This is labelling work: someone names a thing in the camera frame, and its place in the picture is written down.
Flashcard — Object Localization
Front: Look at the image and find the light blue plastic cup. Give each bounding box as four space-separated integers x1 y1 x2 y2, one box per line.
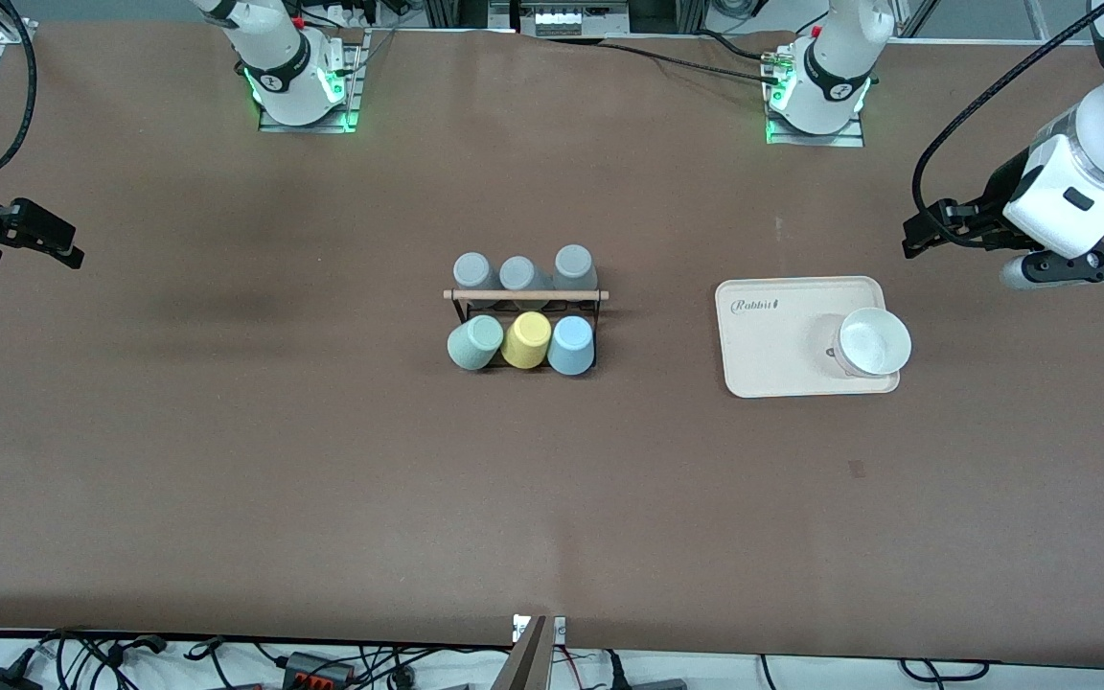
547 315 596 376

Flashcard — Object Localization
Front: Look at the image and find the pale green plastic cup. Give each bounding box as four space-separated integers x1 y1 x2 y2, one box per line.
447 315 505 372

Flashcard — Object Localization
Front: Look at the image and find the white bowl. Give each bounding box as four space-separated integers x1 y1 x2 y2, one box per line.
835 307 913 379

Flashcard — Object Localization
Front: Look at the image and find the cream rectangular tray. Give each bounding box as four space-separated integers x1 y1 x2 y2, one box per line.
715 276 901 399

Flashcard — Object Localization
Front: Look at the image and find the grey plastic cup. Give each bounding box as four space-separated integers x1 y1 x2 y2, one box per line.
453 252 497 292
553 244 600 291
498 256 554 292

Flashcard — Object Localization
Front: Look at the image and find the yellow plastic cup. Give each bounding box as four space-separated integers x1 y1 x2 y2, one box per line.
502 311 552 371

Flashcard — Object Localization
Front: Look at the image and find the grey power strip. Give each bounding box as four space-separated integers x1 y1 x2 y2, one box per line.
533 3 609 37

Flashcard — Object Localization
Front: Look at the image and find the black orange connector block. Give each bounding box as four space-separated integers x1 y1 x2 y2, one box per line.
282 652 358 689

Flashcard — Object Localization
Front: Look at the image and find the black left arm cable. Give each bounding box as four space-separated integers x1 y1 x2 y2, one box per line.
911 0 1104 250

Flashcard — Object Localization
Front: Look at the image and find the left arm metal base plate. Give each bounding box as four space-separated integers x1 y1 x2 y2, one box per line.
766 43 867 149

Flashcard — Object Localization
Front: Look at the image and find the black braided table cable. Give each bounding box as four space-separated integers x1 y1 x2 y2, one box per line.
600 40 788 82

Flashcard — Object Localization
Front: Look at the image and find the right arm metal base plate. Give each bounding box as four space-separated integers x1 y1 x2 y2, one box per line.
258 29 368 134

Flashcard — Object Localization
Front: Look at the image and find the black wire cup rack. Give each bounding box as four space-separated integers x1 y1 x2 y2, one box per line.
444 287 610 374

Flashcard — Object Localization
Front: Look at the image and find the white post bracket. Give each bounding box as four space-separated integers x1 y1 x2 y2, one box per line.
512 614 567 645

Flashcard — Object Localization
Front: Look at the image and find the wooden camera post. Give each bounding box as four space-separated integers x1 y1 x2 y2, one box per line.
490 616 550 690

